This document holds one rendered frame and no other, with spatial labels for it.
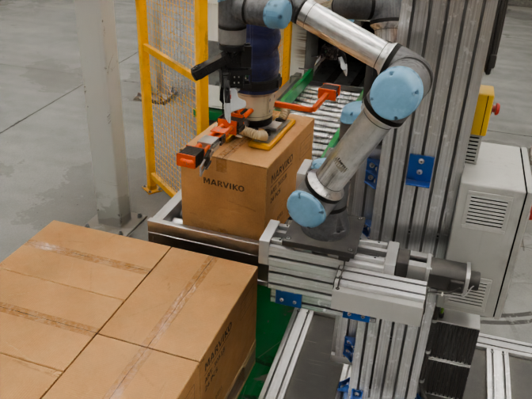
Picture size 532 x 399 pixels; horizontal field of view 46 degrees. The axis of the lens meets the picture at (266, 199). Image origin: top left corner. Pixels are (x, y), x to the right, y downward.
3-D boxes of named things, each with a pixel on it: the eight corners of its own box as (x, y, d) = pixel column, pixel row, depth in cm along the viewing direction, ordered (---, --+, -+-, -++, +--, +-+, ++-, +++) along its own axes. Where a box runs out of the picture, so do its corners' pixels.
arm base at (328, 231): (353, 220, 203) (356, 193, 198) (344, 245, 190) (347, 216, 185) (307, 212, 206) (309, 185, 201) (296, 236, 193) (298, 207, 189)
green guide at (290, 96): (299, 77, 477) (299, 66, 472) (313, 79, 474) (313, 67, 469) (217, 164, 344) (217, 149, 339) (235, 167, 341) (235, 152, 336)
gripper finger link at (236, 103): (248, 119, 170) (245, 86, 171) (226, 120, 169) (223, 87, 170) (246, 123, 173) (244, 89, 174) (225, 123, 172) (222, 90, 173)
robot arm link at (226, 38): (219, 31, 163) (216, 23, 170) (219, 48, 165) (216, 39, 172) (248, 31, 164) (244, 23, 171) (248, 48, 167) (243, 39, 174)
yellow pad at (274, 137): (275, 119, 298) (275, 109, 296) (295, 123, 295) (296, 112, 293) (248, 146, 270) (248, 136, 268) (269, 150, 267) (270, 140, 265)
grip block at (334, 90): (322, 93, 302) (323, 82, 300) (340, 95, 300) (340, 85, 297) (317, 98, 295) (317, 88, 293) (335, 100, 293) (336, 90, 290)
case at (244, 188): (237, 175, 335) (238, 103, 315) (309, 191, 322) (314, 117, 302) (182, 229, 286) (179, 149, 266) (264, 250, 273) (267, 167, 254)
